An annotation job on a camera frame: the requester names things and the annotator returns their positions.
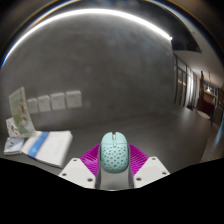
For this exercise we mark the grey patterned booklet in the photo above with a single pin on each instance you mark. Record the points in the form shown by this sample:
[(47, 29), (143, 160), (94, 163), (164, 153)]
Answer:
[(13, 145)]

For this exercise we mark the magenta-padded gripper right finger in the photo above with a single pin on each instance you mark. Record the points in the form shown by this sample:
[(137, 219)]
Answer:
[(151, 171)]

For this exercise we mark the white book with blue band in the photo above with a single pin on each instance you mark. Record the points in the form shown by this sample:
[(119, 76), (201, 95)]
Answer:
[(53, 146)]

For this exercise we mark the mint green spotted computer mouse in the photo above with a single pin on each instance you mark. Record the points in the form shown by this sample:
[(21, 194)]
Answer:
[(114, 155)]

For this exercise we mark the ceiling light strip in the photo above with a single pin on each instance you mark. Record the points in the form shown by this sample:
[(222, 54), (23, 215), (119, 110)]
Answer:
[(100, 10)]

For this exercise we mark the glass partition with dark frame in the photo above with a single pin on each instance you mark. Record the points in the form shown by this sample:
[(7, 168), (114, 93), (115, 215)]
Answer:
[(183, 83)]

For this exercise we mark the green printed flyer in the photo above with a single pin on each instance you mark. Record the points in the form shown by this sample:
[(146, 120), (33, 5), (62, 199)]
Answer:
[(21, 113)]

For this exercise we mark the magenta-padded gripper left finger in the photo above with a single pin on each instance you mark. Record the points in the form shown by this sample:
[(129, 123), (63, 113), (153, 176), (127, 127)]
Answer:
[(76, 171)]

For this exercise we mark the small white printed card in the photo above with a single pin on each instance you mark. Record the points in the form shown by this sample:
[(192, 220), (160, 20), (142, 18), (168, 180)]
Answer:
[(11, 128)]

